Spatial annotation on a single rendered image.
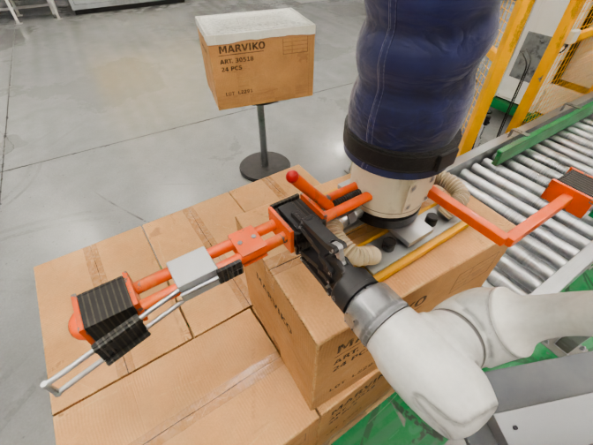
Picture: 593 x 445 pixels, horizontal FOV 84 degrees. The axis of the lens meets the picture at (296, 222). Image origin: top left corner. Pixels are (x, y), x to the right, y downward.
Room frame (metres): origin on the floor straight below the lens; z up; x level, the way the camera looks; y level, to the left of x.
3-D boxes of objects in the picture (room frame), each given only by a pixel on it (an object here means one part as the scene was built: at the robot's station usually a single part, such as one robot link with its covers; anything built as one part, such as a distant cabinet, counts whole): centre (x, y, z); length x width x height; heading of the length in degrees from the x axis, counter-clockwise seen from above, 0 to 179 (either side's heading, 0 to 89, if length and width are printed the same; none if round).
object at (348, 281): (0.33, -0.08, 1.08); 0.09 x 0.07 x 0.08; 34
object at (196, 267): (0.34, 0.18, 1.07); 0.07 x 0.07 x 0.04; 34
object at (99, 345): (0.25, 0.21, 1.07); 0.31 x 0.03 x 0.05; 136
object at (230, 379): (0.68, 0.21, 0.34); 1.20 x 1.00 x 0.40; 124
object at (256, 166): (2.15, 0.25, 0.31); 0.40 x 0.40 x 0.62
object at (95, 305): (0.27, 0.29, 1.07); 0.08 x 0.07 x 0.05; 124
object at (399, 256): (0.52, -0.26, 0.97); 0.34 x 0.10 x 0.05; 124
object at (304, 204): (0.46, 0.00, 1.07); 0.10 x 0.08 x 0.06; 34
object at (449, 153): (0.60, -0.21, 1.19); 0.23 x 0.23 x 0.04
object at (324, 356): (0.59, -0.20, 0.74); 0.60 x 0.40 x 0.40; 120
